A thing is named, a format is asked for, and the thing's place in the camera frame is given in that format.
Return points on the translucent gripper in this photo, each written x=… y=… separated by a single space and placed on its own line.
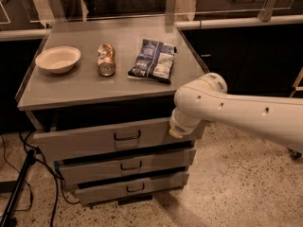
x=177 y=127

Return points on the grey top drawer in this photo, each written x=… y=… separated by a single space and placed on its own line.
x=60 y=145

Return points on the grey drawer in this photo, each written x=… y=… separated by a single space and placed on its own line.
x=117 y=191
x=167 y=159
x=60 y=145

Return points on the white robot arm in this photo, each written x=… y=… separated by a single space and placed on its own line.
x=279 y=119

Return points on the grey bottom drawer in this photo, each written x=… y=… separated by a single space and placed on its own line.
x=117 y=191

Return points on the grey middle drawer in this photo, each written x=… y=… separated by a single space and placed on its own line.
x=167 y=159

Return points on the grey cabinet with counter top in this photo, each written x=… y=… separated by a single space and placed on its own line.
x=85 y=86

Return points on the blue white chip bag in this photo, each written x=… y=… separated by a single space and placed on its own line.
x=154 y=61

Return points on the crushed gold soda can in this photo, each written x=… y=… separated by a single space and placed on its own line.
x=106 y=60

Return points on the black caster wheel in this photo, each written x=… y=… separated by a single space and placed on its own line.
x=295 y=154

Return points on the white paper bowl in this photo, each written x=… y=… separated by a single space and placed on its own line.
x=58 y=60

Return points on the black tripod stand leg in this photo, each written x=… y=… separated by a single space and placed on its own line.
x=6 y=220

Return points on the clear acrylic barrier panel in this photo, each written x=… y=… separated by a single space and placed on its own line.
x=26 y=13

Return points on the white horizontal rail pipe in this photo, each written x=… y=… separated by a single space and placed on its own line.
x=148 y=23

